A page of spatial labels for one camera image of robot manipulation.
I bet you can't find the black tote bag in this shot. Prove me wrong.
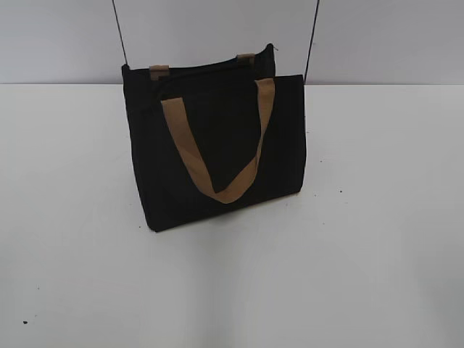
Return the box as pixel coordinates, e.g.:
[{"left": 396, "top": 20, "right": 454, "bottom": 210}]
[{"left": 121, "top": 44, "right": 306, "bottom": 232}]

